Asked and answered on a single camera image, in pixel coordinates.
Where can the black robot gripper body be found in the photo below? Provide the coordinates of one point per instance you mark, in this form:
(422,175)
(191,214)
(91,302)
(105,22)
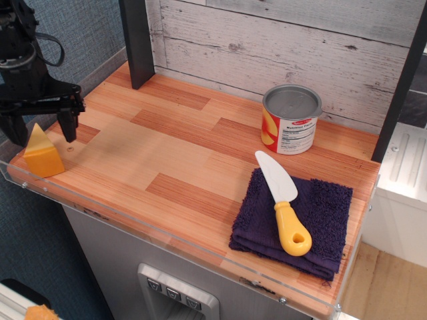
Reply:
(29,89)

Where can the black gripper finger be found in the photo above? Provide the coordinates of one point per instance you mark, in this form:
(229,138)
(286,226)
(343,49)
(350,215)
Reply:
(68,120)
(15,129)

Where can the yellow cheese wedge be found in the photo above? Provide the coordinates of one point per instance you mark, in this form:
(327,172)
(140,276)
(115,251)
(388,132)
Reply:
(41,156)

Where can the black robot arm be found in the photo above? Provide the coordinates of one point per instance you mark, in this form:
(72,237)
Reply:
(19,38)

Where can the toy tin can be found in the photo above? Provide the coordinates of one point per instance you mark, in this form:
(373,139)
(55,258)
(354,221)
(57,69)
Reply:
(289,117)

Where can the clear acrylic table guard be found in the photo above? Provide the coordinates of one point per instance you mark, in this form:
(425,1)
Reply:
(171,163)

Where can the grey toy fridge cabinet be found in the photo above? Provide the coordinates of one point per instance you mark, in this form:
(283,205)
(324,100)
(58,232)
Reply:
(114,256)

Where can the white black corner object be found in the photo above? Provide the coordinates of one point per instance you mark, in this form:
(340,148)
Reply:
(17,297)

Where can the orange sponge piece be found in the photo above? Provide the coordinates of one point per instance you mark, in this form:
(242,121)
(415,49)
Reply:
(40,312)

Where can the silver dispenser button panel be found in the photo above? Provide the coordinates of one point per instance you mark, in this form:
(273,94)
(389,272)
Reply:
(168,297)

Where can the folded purple towel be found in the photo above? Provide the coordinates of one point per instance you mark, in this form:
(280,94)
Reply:
(321,213)

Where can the white toy sink unit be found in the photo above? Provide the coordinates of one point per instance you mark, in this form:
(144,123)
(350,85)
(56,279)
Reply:
(396,219)

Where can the dark left shelf post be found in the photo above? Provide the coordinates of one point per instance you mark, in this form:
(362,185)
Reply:
(137,40)

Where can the dark shelf post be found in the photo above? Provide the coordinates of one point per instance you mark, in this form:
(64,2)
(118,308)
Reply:
(408,72)
(137,40)

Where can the toy knife yellow handle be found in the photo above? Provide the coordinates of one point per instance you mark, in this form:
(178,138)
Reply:
(283,203)

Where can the dark right shelf post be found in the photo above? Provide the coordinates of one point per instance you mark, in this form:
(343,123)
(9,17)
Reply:
(408,72)

